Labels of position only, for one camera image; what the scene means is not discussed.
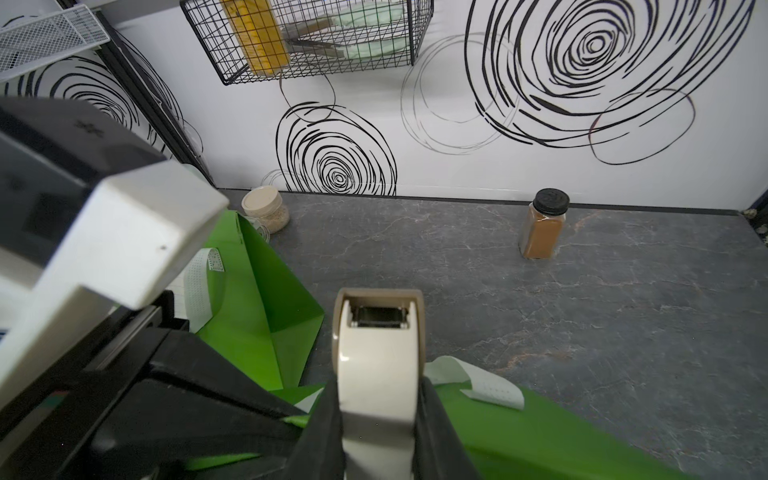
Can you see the beige stapler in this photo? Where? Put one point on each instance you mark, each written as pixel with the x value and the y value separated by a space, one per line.
pixel 378 352

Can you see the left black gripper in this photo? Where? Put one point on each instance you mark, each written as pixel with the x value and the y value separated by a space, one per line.
pixel 51 428

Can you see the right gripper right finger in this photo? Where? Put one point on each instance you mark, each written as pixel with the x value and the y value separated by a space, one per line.
pixel 439 453

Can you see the green packet in basket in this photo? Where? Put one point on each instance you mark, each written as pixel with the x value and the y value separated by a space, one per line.
pixel 375 28

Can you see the black wire wall basket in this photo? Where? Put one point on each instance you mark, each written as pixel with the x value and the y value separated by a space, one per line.
pixel 309 37

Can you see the white wire wall shelf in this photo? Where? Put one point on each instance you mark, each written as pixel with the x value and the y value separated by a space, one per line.
pixel 43 40

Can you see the yellow juice bottle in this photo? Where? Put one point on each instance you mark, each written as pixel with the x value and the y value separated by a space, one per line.
pixel 258 34

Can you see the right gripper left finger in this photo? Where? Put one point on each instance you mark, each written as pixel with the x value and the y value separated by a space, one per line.
pixel 315 450

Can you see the brown bottle black cap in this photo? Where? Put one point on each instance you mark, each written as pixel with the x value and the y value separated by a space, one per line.
pixel 543 223

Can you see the green bag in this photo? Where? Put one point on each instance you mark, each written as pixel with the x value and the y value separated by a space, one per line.
pixel 541 441
pixel 242 300

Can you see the jar with beige lid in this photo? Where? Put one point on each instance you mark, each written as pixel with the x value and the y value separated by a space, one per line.
pixel 265 205

